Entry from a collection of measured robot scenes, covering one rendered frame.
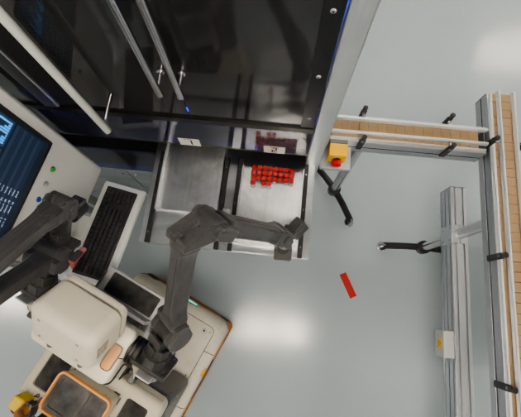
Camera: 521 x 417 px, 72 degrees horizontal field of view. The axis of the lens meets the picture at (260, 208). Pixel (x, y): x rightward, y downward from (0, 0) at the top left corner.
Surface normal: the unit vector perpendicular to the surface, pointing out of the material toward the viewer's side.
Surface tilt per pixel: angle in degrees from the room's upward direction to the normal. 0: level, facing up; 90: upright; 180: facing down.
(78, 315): 42
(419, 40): 0
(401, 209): 0
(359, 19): 90
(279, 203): 0
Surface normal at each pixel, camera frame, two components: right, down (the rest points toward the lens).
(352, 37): -0.11, 0.96
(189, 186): -0.02, -0.25
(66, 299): 0.32, -0.76
